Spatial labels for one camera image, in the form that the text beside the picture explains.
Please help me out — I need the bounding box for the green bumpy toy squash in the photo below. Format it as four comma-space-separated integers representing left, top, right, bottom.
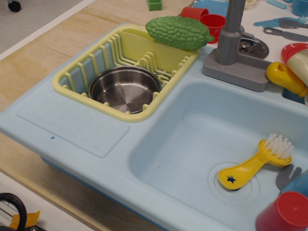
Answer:
145, 16, 215, 51

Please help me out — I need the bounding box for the stainless steel pot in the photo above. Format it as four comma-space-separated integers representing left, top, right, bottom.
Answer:
88, 66, 162, 114

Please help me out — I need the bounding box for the yellow dish drying rack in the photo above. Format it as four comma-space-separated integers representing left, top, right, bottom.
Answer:
52, 24, 200, 122

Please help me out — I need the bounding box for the light blue toy sink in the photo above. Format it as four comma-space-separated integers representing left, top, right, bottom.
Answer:
0, 47, 308, 231

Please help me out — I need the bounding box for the grey toy faucet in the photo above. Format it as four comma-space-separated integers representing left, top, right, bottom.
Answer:
202, 0, 271, 92

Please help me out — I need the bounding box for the red cup lying down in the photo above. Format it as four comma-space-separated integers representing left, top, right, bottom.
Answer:
180, 7, 209, 20

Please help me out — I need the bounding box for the green toy block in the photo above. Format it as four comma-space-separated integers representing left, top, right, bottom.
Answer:
147, 0, 163, 11

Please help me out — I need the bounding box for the red cup upright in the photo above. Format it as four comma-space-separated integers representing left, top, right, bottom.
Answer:
200, 14, 226, 43

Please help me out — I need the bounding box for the blue toy plate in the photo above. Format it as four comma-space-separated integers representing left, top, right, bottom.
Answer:
193, 0, 229, 17

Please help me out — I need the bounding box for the yellow dish brush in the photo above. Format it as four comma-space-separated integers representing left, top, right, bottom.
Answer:
218, 133, 294, 191

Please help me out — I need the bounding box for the grey fork in sink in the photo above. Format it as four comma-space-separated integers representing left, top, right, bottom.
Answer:
275, 164, 302, 192

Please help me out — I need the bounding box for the cream toy item top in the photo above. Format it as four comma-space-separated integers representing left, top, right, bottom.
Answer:
244, 0, 257, 10

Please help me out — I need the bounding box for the red toy plate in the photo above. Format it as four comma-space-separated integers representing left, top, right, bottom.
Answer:
281, 43, 308, 63

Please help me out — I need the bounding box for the blue toy fork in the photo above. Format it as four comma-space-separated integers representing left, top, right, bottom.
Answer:
253, 16, 308, 28

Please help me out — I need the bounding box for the cream toy bottle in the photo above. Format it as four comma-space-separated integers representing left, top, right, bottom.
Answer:
287, 49, 308, 85

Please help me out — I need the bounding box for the grey toy knife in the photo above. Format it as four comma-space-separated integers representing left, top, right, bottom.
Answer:
263, 27, 308, 42

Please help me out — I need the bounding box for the orange tape piece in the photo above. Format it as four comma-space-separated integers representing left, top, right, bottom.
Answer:
9, 210, 40, 231

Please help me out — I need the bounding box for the grey toy spatula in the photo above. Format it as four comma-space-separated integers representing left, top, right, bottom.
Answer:
280, 19, 308, 28

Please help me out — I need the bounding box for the blue cup bottom right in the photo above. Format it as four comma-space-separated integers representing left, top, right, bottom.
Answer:
282, 170, 308, 197

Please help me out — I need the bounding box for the blue cup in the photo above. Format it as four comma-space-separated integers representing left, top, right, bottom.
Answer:
282, 170, 308, 197
292, 0, 308, 16

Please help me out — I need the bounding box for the red cup bottom right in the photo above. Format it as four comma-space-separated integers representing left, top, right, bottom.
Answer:
256, 192, 308, 231

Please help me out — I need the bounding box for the blue toy utensil top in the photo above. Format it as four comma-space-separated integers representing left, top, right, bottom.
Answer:
265, 0, 287, 10

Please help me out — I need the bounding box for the black caster wheel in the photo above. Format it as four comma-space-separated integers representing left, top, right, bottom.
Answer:
7, 0, 21, 13

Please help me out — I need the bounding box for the blue cup top right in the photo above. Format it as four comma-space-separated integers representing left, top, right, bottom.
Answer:
292, 0, 308, 16

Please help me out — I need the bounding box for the chrome faucet handle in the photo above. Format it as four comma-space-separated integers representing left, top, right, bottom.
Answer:
238, 26, 269, 59

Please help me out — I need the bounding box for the black ribbed cable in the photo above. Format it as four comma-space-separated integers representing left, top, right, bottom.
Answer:
0, 192, 27, 231

